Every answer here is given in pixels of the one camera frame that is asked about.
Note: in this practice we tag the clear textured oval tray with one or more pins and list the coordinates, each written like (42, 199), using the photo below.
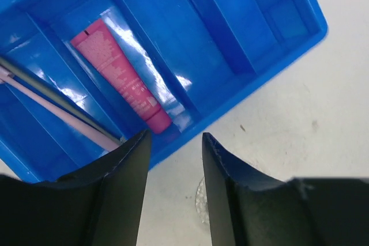
(201, 202)

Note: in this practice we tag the blue plastic bin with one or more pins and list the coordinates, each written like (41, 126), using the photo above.
(199, 58)

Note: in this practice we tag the pink toothpaste tube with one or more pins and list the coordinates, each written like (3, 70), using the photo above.
(98, 46)

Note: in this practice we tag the grey green toothbrush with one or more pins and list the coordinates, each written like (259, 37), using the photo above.
(58, 97)

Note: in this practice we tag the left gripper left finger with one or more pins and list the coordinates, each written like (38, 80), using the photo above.
(98, 204)

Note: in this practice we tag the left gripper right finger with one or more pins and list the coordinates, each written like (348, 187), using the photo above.
(249, 207)

